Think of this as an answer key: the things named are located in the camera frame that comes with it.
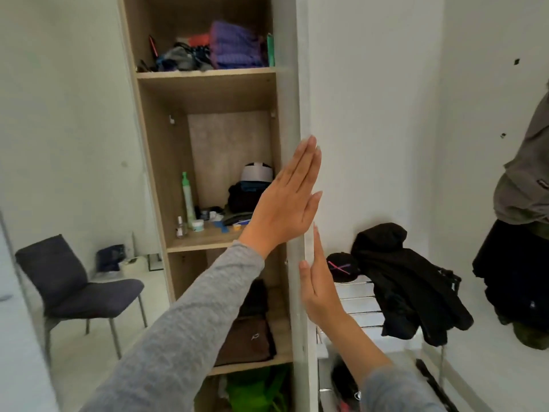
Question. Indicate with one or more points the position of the person's right hand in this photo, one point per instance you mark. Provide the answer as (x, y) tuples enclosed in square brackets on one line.
[(319, 291)]

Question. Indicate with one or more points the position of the person's left hand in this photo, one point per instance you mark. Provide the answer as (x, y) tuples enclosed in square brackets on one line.
[(283, 205)]

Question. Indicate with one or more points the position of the person's right thumb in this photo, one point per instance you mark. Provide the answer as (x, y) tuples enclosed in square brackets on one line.
[(304, 276)]

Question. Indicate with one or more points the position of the person's left middle finger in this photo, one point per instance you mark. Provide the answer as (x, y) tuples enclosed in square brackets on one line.
[(303, 160)]

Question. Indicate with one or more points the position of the person's left thumb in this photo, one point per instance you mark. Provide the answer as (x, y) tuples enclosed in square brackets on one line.
[(315, 206)]

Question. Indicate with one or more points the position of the grey wardrobe door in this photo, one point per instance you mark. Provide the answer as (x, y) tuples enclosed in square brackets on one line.
[(292, 102)]

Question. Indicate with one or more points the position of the person's left forearm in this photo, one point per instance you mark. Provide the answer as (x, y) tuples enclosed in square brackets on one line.
[(188, 330)]

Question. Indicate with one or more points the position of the person's right forearm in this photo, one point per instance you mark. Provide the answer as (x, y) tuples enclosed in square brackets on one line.
[(373, 368)]

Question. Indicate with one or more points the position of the black cap with pink cross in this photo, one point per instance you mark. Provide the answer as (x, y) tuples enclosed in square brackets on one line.
[(342, 267)]

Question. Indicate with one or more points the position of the white black headset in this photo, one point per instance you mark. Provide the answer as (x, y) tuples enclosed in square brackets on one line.
[(256, 173)]

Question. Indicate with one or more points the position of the black folded clothing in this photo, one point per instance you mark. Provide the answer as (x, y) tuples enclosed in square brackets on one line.
[(256, 298)]

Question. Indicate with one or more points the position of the metal rack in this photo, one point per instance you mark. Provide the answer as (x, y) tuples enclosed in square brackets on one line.
[(364, 298)]

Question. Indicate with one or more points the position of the black bundled cloth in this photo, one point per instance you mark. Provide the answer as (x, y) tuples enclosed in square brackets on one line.
[(241, 198)]

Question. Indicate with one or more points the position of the brown folded clothing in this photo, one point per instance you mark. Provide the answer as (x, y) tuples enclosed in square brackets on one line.
[(246, 341)]

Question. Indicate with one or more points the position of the blue tape piece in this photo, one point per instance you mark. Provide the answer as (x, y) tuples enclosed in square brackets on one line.
[(223, 226)]

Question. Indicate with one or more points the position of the black jacket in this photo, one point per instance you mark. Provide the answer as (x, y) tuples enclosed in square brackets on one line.
[(407, 278)]

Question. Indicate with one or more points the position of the black bag under rack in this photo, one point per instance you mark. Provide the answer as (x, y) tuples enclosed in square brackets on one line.
[(345, 384)]

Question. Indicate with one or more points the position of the green box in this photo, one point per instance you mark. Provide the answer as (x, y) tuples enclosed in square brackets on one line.
[(270, 50)]

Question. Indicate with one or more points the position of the small white jar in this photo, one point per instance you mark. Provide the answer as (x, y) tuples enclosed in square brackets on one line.
[(197, 225)]

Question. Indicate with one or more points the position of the tall green white bottle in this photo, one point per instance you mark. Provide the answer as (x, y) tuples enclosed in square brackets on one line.
[(188, 201)]

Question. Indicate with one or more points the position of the green bag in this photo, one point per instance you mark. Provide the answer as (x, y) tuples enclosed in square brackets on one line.
[(257, 390)]

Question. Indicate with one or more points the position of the small clear bottle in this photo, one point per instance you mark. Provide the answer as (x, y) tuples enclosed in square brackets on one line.
[(179, 227)]

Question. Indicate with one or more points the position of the purple folded clothing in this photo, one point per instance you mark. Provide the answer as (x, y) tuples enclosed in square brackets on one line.
[(235, 45)]

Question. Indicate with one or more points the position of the wooden wardrobe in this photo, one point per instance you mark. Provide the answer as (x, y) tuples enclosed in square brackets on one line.
[(159, 145)]

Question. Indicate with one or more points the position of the dark pile of clothes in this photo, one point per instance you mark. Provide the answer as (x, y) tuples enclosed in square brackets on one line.
[(182, 57)]

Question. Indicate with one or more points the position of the red cloth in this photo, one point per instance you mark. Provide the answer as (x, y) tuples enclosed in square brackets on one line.
[(198, 39)]

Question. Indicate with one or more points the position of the white box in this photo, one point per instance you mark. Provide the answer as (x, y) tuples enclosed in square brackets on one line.
[(134, 265)]

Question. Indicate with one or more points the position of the dark blue bag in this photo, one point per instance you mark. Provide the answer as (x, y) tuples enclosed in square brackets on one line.
[(110, 257)]

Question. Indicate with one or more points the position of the black hanging garment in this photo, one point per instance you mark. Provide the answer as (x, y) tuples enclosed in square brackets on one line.
[(514, 274)]

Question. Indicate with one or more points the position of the grey hanging garment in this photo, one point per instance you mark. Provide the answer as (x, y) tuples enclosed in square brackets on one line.
[(525, 175)]

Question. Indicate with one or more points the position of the dark grey chair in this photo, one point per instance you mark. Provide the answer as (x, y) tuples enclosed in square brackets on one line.
[(73, 291)]

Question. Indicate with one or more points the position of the olive green shoe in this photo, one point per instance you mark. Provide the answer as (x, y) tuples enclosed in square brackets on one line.
[(532, 335)]

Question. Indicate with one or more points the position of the black picture frame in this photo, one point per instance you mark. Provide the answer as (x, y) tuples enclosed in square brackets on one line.
[(155, 262)]

